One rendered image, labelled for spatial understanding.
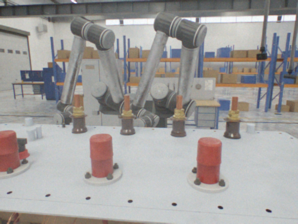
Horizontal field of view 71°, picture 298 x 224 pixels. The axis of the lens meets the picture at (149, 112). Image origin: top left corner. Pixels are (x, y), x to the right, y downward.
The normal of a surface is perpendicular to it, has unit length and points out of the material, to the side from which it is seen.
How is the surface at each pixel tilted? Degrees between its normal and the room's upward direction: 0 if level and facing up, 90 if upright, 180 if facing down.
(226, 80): 90
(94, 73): 90
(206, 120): 90
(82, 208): 11
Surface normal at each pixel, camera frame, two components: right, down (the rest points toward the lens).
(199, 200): 0.00, -0.98
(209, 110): -0.11, 0.20
